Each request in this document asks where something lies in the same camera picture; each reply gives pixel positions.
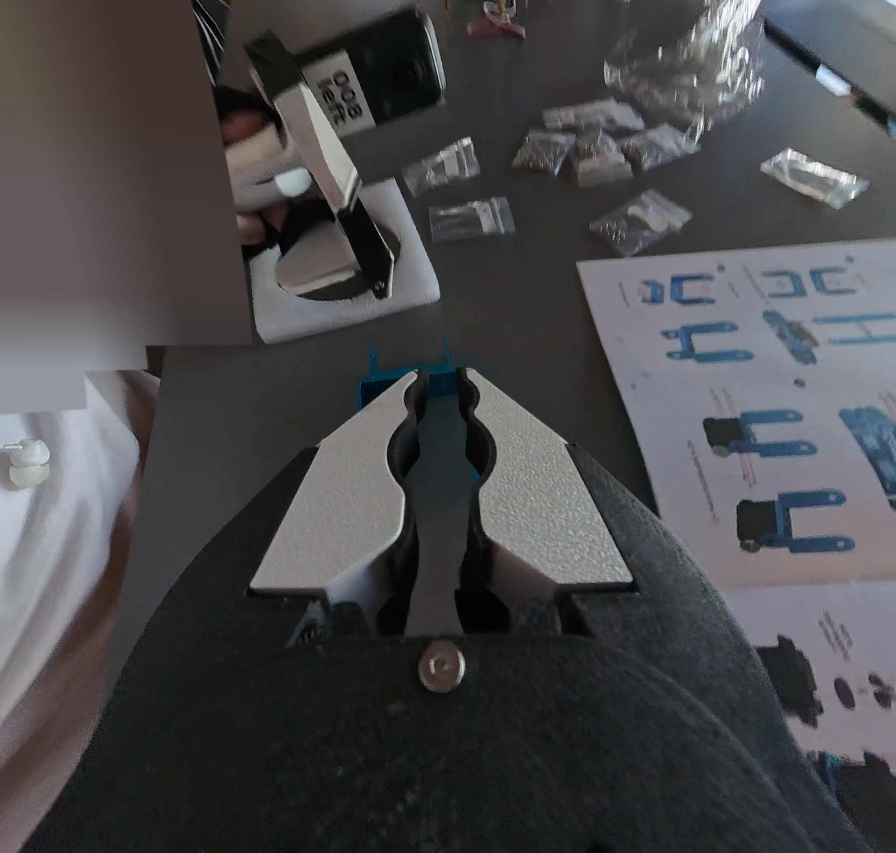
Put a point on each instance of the person's left hand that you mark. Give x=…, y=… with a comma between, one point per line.
x=241, y=125

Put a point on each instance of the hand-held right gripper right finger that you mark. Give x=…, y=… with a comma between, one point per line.
x=553, y=510

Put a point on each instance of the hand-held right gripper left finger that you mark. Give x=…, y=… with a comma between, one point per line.
x=329, y=510

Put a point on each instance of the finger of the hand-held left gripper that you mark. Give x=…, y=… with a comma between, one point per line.
x=318, y=139

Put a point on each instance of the crumpled clear plastic bag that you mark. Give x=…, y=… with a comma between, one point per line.
x=686, y=48

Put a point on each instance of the person's white shirt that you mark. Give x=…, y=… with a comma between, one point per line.
x=56, y=552

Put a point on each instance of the printed instruction sheet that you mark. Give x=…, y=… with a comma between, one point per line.
x=630, y=349

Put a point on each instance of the blue metal bracket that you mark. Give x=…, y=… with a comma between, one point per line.
x=369, y=385

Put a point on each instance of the dark grey desk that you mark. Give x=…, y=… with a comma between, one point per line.
x=532, y=307

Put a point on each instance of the white foam block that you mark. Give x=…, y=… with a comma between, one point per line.
x=420, y=286

